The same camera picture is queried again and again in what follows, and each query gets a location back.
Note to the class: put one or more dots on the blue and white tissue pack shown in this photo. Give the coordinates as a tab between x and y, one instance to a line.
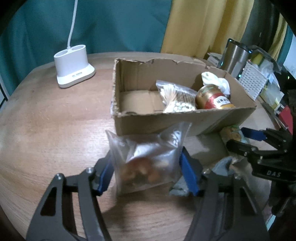
212	78

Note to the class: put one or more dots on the clear plastic bags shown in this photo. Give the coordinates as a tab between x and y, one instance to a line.
266	64

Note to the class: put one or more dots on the small white box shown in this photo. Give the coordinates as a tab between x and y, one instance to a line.
215	59

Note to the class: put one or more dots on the white perforated basket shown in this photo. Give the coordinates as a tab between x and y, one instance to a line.
253	81

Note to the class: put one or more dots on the white desk lamp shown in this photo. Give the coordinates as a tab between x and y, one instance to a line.
71	69

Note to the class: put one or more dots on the cardboard box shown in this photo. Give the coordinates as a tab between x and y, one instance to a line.
161	122

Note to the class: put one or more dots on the teal curtain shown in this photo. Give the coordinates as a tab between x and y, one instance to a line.
46	30

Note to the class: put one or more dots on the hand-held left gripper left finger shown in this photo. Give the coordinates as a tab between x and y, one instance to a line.
105	173

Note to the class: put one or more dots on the yellow green snack packet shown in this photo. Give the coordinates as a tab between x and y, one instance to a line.
231	134

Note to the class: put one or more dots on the bag of cotton swabs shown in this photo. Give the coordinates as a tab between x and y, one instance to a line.
175	97

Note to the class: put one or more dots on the yellow curtain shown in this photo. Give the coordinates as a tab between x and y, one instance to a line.
203	25

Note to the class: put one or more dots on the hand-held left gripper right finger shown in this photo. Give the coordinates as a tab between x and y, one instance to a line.
188	171

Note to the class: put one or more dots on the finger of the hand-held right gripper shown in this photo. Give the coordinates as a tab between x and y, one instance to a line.
240	148
253	134

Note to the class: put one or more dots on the red box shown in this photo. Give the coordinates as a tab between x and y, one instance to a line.
286	117

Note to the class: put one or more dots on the red and gold tin can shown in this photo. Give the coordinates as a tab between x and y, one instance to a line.
212	99

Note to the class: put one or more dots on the clear bag of snacks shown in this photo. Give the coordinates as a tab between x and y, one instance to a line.
148	162

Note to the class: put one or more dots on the grey cloth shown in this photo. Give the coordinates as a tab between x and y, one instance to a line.
222	165

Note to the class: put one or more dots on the stainless steel tumbler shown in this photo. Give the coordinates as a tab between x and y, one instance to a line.
235	58

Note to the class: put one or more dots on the grey curtain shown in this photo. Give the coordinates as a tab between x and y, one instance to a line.
256	20

